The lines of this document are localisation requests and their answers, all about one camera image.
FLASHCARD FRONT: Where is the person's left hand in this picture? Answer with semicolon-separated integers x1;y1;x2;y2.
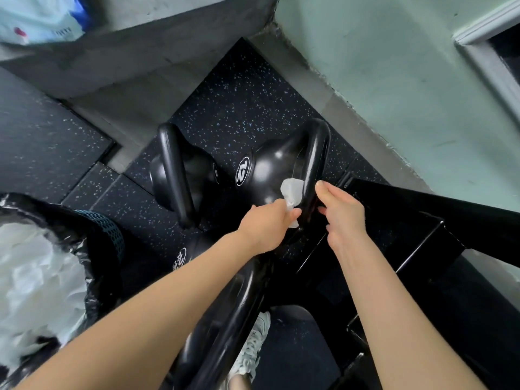
237;198;302;256

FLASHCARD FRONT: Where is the person's right hand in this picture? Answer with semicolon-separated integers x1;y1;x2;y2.
315;180;369;256

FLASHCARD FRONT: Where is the white wet wipe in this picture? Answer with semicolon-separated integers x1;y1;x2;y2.
280;177;306;229

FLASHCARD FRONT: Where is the person's right forearm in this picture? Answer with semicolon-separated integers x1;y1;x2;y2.
332;239;488;390

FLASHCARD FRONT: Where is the person's left forearm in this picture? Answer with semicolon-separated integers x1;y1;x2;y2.
14;230;261;390

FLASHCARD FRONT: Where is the black kettlebell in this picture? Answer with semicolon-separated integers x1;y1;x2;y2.
162;233;279;390
149;122;222;230
235;117;332;240

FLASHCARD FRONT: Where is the black metal rack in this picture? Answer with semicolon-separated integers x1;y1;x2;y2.
296;176;520;390

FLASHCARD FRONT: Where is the white sneaker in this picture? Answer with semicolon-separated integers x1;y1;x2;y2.
227;311;272;387

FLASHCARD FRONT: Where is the person's leg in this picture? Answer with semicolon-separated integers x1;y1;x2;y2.
227;373;253;390

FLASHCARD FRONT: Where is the bin with black bag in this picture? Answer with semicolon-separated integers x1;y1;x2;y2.
0;192;125;390

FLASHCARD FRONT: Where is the grey concrete ledge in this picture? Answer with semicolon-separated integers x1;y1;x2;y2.
0;0;282;174

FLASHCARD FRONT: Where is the crumpled white paper waste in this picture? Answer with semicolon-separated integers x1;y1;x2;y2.
0;220;89;364

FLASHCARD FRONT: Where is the white and blue plastic bag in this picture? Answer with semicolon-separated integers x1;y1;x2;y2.
0;0;91;46

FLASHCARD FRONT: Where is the white window frame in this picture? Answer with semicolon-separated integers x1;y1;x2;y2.
452;0;520;128

